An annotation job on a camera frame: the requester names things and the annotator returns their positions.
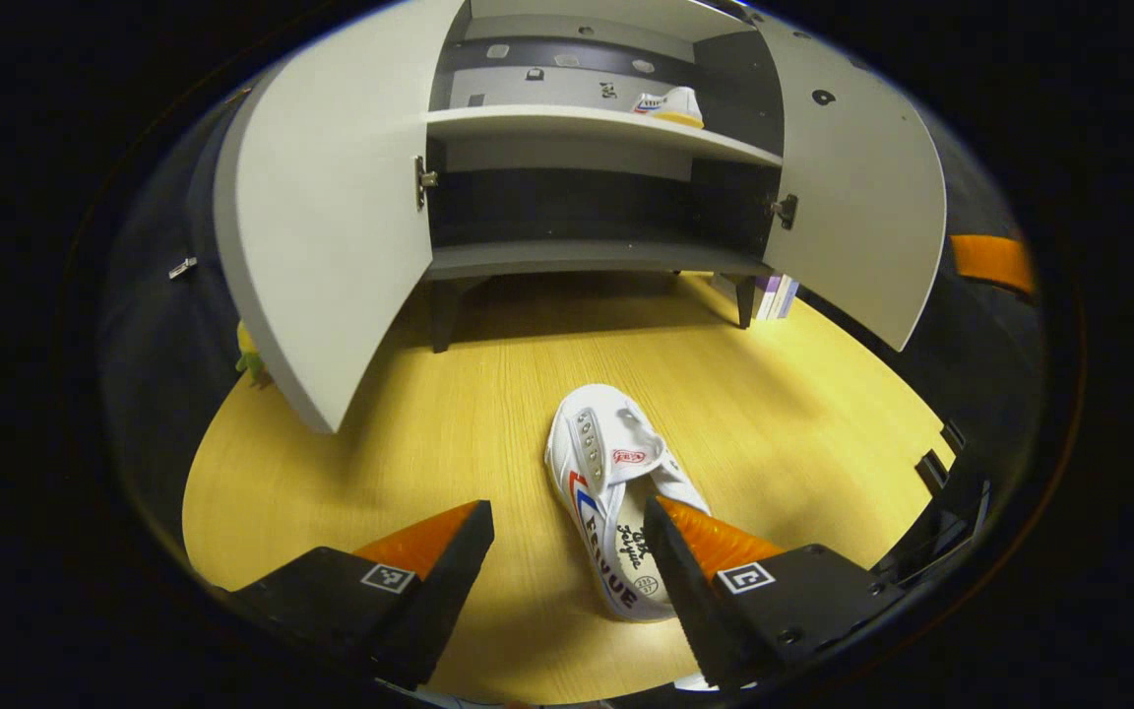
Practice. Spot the silver clip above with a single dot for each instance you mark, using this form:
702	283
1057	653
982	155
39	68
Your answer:
183	268

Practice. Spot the black backdrop cloth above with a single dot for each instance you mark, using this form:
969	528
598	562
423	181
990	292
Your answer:
154	345

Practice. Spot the white spine book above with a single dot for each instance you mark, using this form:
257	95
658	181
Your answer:
764	295

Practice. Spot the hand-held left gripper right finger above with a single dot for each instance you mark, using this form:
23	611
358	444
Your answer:
690	591

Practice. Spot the yellow pineapple plush toy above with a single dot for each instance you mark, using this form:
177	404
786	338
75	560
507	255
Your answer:
250	354

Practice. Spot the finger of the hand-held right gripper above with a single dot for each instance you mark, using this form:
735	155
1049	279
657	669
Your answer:
992	261

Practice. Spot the white canvas shoe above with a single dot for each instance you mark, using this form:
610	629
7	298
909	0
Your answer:
606	463
673	103

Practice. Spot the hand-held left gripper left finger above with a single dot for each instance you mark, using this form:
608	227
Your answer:
449	591

